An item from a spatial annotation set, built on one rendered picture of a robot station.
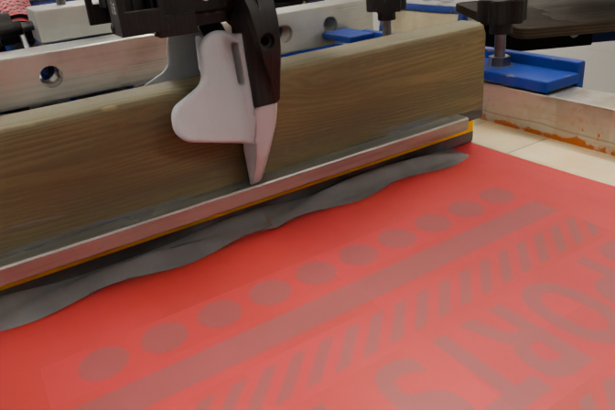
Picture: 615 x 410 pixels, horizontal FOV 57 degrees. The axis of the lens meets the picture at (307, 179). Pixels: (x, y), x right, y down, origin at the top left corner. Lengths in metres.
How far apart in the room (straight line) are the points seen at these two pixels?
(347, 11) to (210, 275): 0.50
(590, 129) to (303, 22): 0.38
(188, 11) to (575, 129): 0.32
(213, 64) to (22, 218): 0.13
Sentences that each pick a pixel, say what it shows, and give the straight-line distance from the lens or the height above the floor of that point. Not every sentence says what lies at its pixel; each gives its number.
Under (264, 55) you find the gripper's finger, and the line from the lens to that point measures 0.30.
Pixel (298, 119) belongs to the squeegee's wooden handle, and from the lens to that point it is 0.36.
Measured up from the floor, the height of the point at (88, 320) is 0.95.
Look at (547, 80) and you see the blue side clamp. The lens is 0.50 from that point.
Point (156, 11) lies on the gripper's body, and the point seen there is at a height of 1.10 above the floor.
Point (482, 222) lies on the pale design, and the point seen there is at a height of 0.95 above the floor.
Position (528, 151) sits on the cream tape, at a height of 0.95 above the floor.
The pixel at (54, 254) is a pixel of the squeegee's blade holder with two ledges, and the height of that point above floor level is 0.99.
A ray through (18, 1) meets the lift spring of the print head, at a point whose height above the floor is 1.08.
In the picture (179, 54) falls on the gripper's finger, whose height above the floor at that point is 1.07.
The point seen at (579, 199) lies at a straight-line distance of 0.41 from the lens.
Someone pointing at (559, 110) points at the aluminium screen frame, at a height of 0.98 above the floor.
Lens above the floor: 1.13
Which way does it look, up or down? 24 degrees down
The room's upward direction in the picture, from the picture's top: 5 degrees counter-clockwise
